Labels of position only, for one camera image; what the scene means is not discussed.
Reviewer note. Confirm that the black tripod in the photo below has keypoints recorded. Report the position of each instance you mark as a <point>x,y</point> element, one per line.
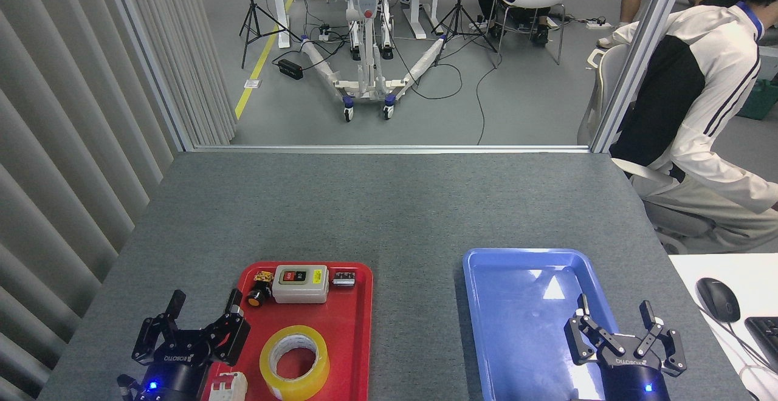
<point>459,0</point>
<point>250,6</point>

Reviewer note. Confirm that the blue plastic tray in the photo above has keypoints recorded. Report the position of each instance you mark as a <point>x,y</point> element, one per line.
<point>516,328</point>

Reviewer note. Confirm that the green box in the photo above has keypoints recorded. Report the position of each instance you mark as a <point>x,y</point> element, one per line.
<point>763,100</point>

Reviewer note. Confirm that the white red block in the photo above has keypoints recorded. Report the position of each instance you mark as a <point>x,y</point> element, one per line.
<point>228,389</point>

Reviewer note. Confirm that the white stand on wheels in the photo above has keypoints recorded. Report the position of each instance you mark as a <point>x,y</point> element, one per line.
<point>365,0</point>

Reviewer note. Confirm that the grey two-button switch box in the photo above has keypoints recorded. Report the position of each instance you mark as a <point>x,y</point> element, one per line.
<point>301,293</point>

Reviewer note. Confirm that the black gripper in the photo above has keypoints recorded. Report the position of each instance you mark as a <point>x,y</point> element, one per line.
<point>176,378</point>
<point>632,381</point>

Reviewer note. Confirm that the grey office chair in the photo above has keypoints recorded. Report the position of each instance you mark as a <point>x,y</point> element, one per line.
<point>674,222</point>

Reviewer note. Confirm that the black power adapter box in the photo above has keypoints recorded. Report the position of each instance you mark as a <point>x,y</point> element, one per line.
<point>290,68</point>

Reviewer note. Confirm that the grey vertical blinds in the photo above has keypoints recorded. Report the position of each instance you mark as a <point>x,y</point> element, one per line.
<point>61,146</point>

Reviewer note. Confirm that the black computer mouse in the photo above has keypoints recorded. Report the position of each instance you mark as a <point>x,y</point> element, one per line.
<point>718,301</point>

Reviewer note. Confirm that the black keyboard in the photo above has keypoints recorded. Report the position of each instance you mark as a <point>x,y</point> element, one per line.
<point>766,337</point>

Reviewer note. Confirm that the silver frame rail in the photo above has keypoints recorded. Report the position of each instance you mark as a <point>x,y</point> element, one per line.
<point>389,148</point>

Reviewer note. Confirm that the white power strip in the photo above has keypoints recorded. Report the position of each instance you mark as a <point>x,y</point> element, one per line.
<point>598,25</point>

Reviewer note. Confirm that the yellow black push button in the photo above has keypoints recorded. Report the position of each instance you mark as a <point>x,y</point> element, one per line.
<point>258,297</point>

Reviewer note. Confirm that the silver frame post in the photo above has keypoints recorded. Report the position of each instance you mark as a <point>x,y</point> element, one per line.
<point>146,54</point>
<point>638,54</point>

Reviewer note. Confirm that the white side table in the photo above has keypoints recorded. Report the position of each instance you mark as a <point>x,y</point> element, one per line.
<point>687,267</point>

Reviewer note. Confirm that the person in white jacket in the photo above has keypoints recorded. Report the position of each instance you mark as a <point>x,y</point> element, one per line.
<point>711,85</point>

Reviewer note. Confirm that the yellow clear tape roll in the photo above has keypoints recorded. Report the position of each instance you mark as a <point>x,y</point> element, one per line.
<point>295,390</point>

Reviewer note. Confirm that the red plastic tray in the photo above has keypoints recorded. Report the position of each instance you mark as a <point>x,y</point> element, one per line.
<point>347,328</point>

